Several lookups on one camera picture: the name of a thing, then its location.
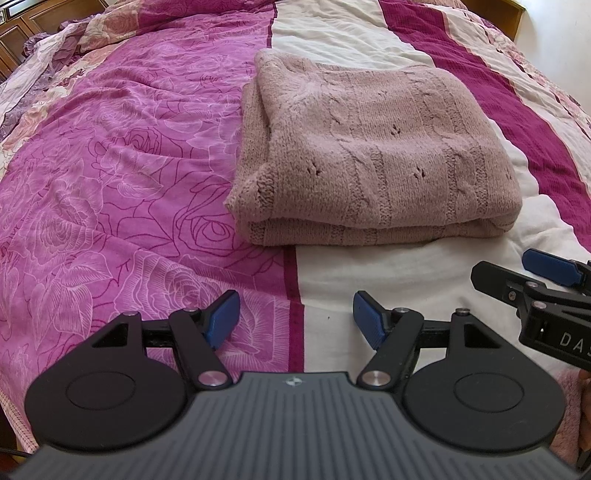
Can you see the pink knit cardigan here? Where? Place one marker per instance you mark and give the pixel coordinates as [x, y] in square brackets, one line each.
[378, 152]

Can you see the wooden headboard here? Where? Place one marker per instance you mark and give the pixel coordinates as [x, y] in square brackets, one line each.
[23, 27]

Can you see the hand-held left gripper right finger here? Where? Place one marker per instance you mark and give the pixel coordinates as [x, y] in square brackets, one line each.
[367, 323]

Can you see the person's pink fleece clothing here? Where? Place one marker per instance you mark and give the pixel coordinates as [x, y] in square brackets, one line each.
[568, 415]

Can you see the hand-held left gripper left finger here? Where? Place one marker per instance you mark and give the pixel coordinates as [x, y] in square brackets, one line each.
[224, 318]

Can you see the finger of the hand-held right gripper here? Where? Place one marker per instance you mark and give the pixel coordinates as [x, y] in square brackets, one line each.
[551, 265]
[496, 279]

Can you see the magenta floral quilt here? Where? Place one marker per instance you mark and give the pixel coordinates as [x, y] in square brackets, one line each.
[115, 184]

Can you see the lilac floral bed sheet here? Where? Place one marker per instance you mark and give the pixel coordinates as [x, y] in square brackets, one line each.
[27, 92]

